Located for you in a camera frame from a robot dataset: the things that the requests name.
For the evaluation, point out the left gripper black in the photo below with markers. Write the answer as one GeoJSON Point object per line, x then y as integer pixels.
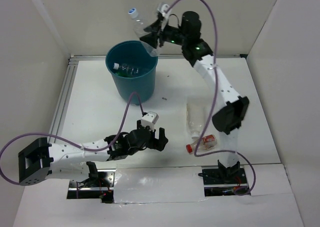
{"type": "Point", "coordinates": [158, 144]}

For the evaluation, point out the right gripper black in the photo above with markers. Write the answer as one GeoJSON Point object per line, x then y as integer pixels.
{"type": "Point", "coordinates": [152, 38]}

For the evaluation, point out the clear bottle white cap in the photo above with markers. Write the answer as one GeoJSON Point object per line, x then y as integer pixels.
{"type": "Point", "coordinates": [139, 23]}

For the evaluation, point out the clear bottle front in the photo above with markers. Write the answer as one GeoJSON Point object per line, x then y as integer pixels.
{"type": "Point", "coordinates": [130, 70]}

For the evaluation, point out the large clear square bottle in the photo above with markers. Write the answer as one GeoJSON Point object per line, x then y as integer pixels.
{"type": "Point", "coordinates": [195, 119]}

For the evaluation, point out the red cap red label bottle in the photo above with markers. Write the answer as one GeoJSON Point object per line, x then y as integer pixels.
{"type": "Point", "coordinates": [207, 143]}

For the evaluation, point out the green soda bottle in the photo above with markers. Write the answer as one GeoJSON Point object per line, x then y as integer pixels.
{"type": "Point", "coordinates": [121, 74]}

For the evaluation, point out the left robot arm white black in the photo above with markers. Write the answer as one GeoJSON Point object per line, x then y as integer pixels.
{"type": "Point", "coordinates": [42, 160]}

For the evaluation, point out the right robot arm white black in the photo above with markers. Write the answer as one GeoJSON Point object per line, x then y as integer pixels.
{"type": "Point", "coordinates": [229, 107]}

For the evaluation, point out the teal plastic bin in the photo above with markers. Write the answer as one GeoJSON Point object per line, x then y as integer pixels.
{"type": "Point", "coordinates": [133, 53]}

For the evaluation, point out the silver tape sheet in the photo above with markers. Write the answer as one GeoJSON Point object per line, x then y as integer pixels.
{"type": "Point", "coordinates": [158, 185]}

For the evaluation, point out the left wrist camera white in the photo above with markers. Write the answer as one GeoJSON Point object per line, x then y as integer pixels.
{"type": "Point", "coordinates": [149, 120]}

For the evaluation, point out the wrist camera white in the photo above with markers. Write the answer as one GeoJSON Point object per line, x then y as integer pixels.
{"type": "Point", "coordinates": [162, 8]}
{"type": "Point", "coordinates": [149, 120]}

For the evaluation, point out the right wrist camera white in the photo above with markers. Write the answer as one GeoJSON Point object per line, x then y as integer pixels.
{"type": "Point", "coordinates": [162, 8]}

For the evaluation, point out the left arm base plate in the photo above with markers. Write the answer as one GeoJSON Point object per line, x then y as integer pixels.
{"type": "Point", "coordinates": [101, 189]}

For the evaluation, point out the aluminium frame rail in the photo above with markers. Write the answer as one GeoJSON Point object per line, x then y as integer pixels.
{"type": "Point", "coordinates": [90, 108]}

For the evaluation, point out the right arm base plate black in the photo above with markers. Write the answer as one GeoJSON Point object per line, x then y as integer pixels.
{"type": "Point", "coordinates": [214, 185]}

